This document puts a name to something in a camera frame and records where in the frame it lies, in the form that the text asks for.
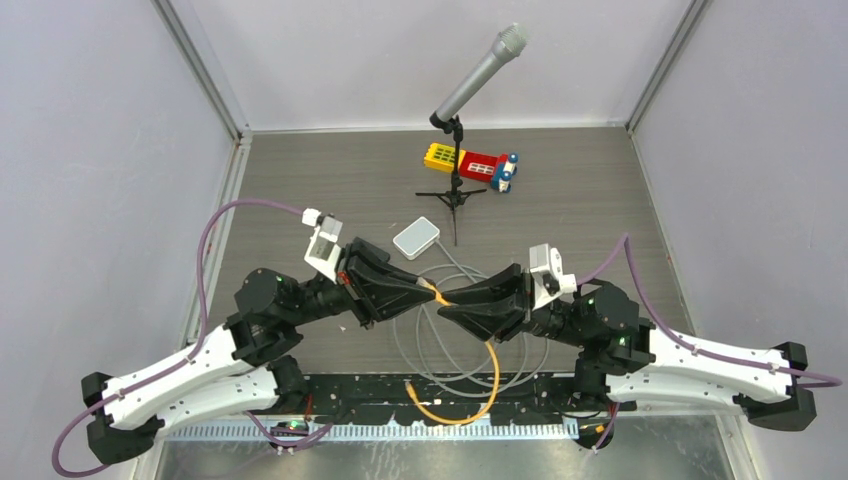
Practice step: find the black microphone tripod stand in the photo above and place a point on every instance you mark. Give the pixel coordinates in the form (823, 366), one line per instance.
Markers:
(455, 197)

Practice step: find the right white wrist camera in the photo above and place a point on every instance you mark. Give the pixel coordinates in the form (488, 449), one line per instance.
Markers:
(549, 279)

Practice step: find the grey handheld microphone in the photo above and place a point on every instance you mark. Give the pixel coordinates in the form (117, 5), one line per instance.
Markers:
(507, 46)

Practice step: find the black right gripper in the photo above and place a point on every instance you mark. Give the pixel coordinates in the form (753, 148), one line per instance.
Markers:
(500, 305)

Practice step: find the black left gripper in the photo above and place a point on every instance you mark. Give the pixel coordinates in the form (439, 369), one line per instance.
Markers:
(375, 287)

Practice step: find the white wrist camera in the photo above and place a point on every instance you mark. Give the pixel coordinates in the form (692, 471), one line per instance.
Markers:
(323, 252)
(549, 279)

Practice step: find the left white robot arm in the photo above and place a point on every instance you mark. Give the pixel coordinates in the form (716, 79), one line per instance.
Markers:
(244, 364)

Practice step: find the slotted cable duct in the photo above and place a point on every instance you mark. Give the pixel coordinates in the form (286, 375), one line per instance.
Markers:
(245, 431)

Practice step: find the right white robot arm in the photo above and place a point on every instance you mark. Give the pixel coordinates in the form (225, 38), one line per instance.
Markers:
(624, 357)

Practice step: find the colourful toy block vehicle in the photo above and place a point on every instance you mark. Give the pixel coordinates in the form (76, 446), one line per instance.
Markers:
(496, 171)

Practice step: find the white network switch box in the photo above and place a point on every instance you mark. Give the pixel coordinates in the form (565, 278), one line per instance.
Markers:
(416, 238)

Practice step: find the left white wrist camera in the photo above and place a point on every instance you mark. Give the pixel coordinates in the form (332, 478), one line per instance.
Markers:
(323, 252)

